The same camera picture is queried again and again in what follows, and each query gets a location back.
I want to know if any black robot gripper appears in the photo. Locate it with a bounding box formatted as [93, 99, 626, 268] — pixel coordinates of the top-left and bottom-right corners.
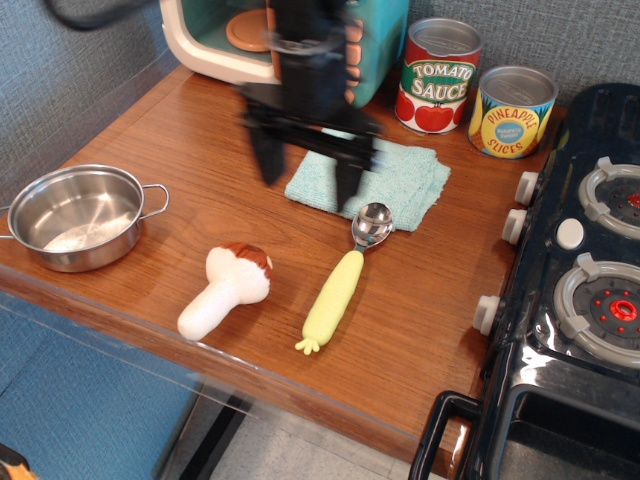
[239, 44, 380, 212]

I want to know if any spoon with yellow-green handle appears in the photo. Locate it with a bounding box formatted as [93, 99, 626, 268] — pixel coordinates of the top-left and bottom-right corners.
[295, 202, 394, 355]

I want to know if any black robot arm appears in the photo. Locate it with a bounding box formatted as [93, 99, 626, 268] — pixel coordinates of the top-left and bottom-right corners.
[239, 1, 381, 211]

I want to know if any stainless steel pot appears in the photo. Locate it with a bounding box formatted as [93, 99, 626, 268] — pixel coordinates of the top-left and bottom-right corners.
[1, 164, 170, 273]

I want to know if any light blue folded cloth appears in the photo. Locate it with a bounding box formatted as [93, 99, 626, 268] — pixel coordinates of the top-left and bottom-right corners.
[285, 139, 451, 232]

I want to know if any plush mushroom toy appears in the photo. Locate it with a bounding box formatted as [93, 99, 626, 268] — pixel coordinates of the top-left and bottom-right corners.
[177, 242, 273, 341]

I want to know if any toy microwave teal and cream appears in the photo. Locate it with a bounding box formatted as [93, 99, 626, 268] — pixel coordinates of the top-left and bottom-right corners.
[160, 1, 409, 107]

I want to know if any tomato sauce can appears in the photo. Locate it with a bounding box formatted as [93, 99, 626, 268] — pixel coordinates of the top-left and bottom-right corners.
[395, 17, 483, 134]

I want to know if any pineapple slices can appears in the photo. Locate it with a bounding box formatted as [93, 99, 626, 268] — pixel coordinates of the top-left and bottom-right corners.
[468, 66, 558, 159]

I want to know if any black toy stove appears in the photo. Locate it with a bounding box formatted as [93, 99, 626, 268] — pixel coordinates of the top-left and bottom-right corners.
[410, 83, 639, 479]

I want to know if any orange object at corner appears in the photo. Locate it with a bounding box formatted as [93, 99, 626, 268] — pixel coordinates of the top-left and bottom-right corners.
[0, 444, 39, 480]

